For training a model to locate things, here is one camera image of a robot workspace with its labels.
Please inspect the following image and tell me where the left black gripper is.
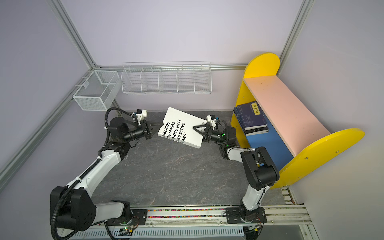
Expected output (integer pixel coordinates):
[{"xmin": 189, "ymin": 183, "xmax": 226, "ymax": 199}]
[{"xmin": 123, "ymin": 120, "xmax": 164, "ymax": 143}]

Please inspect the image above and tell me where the white paper file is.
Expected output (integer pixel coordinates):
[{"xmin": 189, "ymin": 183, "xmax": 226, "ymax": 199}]
[{"xmin": 158, "ymin": 107, "xmax": 207, "ymax": 149}]

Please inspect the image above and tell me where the dark blue thin book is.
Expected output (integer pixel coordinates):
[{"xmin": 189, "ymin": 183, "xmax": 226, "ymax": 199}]
[{"xmin": 234, "ymin": 101, "xmax": 268, "ymax": 131}]

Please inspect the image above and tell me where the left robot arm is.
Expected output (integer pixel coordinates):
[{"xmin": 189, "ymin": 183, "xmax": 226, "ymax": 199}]
[{"xmin": 50, "ymin": 107, "xmax": 164, "ymax": 240}]

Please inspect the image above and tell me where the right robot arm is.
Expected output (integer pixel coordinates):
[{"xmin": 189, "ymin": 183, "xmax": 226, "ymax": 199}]
[{"xmin": 193, "ymin": 120, "xmax": 280, "ymax": 223}]

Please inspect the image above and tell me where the white mesh basket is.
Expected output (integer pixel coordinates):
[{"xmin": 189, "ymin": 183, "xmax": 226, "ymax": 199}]
[{"xmin": 73, "ymin": 70, "xmax": 122, "ymax": 112}]

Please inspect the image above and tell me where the yellow pink blue shelf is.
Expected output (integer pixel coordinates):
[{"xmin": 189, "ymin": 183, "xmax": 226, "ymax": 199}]
[{"xmin": 236, "ymin": 53, "xmax": 365, "ymax": 188}]

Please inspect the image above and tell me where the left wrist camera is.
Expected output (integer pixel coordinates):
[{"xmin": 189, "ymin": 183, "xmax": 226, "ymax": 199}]
[{"xmin": 135, "ymin": 109, "xmax": 148, "ymax": 125}]

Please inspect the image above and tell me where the white wire wall rack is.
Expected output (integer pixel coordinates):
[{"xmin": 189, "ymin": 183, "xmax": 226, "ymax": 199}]
[{"xmin": 121, "ymin": 62, "xmax": 212, "ymax": 94}]

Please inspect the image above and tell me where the aluminium front rail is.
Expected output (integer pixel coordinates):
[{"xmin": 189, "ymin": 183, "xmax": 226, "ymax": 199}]
[{"xmin": 56, "ymin": 205, "xmax": 319, "ymax": 240}]

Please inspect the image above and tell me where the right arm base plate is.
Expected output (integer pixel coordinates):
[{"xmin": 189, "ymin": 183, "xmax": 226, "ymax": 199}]
[{"xmin": 223, "ymin": 206, "xmax": 267, "ymax": 224}]

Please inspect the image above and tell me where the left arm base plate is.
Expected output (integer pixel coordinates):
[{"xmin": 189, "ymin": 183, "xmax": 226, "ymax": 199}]
[{"xmin": 106, "ymin": 208, "xmax": 148, "ymax": 226}]

